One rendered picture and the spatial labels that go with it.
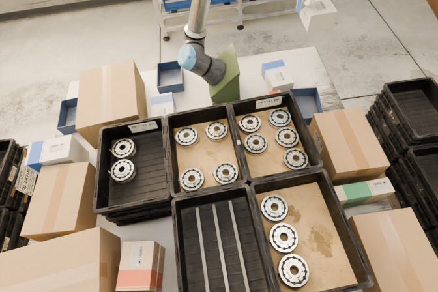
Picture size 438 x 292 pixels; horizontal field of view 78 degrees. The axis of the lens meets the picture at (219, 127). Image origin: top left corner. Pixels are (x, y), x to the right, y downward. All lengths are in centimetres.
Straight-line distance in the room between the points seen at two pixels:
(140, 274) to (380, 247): 84
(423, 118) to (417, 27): 170
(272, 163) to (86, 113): 93
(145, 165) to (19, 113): 209
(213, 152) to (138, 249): 49
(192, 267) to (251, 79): 107
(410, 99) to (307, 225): 123
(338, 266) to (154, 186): 76
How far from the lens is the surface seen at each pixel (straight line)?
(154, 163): 126
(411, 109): 203
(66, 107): 184
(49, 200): 137
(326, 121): 132
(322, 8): 142
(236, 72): 138
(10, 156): 205
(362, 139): 131
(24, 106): 324
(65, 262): 120
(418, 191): 189
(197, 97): 159
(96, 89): 156
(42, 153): 148
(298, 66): 175
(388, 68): 299
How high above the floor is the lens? 191
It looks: 56 degrees down
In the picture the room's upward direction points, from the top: 9 degrees counter-clockwise
